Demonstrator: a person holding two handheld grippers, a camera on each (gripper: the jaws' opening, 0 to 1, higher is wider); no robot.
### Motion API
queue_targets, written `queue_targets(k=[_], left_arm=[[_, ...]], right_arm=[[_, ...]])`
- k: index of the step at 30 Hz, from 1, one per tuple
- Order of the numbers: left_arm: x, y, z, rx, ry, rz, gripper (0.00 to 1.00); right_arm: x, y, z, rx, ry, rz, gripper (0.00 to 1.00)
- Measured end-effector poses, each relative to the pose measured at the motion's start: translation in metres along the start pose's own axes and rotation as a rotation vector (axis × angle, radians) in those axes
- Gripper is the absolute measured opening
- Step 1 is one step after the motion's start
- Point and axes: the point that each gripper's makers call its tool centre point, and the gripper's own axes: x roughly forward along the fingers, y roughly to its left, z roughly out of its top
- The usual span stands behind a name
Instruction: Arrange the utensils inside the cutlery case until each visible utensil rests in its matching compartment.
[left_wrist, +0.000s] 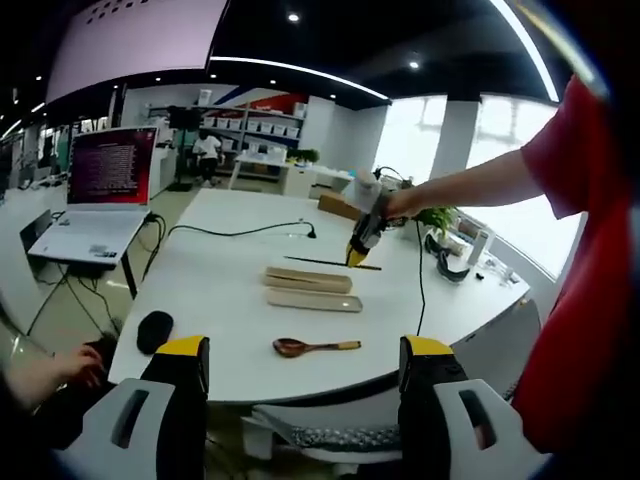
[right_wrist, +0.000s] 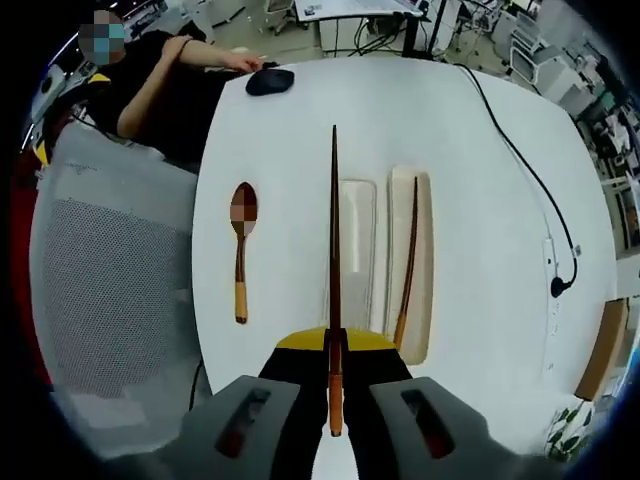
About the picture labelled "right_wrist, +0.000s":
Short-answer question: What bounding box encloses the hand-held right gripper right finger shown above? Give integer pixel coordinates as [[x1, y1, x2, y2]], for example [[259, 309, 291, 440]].
[[342, 328, 490, 480]]

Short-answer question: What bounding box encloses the white laptop with stickers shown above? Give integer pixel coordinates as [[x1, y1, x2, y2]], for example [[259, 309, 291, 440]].
[[293, 0, 404, 21]]

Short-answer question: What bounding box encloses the dark wooden chopstick utensil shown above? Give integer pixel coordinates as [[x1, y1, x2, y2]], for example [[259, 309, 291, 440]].
[[392, 175, 421, 347], [327, 124, 347, 438]]

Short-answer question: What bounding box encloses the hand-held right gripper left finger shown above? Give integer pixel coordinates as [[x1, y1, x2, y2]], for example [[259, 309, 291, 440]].
[[179, 327, 332, 480]]

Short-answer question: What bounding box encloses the brown cardboard box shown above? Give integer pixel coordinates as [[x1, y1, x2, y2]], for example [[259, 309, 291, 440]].
[[574, 298, 629, 402]]

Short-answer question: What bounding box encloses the dark navy curved object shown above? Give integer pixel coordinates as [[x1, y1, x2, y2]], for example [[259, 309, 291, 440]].
[[244, 68, 296, 98]]

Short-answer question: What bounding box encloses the beige cutlery case base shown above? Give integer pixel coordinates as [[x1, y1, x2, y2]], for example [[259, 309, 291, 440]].
[[386, 165, 434, 366]]

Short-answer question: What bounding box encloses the wooden spoon utensil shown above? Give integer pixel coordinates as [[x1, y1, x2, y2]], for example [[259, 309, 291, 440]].
[[228, 181, 260, 326]]

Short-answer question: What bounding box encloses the white power strip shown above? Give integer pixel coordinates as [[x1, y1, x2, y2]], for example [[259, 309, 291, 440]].
[[542, 238, 563, 374]]

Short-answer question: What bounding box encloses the black power cable with plug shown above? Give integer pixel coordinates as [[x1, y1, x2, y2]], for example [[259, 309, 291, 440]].
[[458, 63, 582, 298]]

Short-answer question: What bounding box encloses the grey mesh chair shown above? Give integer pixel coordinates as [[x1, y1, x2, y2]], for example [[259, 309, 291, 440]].
[[28, 118, 217, 442]]

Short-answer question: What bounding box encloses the green potted plant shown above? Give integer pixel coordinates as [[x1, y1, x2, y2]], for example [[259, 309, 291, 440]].
[[546, 398, 597, 459]]

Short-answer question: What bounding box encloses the white slatted chair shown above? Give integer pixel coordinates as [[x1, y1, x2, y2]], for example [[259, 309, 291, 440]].
[[509, 11, 545, 84]]

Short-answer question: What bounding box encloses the white desk with black legs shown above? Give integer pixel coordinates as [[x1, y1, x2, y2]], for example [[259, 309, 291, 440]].
[[292, 0, 439, 58]]

